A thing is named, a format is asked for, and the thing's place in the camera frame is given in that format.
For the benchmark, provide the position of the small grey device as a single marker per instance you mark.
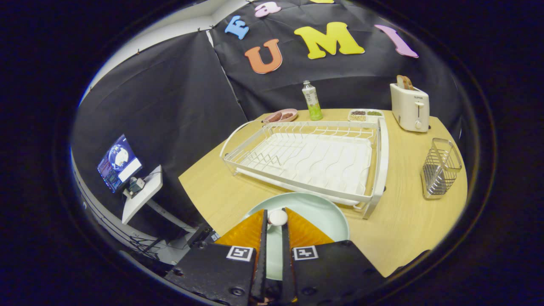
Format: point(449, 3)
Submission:
point(136, 186)

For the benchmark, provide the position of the white toaster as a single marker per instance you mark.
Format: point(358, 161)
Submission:
point(408, 110)

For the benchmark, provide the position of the toast slice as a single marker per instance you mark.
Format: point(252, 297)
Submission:
point(404, 82)

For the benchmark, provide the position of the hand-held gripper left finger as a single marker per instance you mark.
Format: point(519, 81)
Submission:
point(260, 263)

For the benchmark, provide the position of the white drip tray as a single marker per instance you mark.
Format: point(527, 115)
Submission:
point(314, 165)

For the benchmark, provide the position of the green drink bottle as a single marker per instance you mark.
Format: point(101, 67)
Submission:
point(313, 106)

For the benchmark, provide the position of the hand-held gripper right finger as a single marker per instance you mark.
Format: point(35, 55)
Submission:
point(287, 267)

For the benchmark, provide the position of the white monitor stand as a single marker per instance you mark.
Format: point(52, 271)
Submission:
point(142, 199)

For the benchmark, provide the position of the brown food pieces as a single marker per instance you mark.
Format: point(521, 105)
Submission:
point(278, 116)

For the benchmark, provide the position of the white divided dish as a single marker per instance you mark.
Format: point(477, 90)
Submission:
point(365, 115)

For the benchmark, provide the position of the pale green plate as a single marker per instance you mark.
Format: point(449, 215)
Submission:
point(323, 216)

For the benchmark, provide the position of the pink plate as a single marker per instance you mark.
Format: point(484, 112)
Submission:
point(293, 118)

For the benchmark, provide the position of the computer monitor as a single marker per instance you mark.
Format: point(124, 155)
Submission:
point(119, 163)

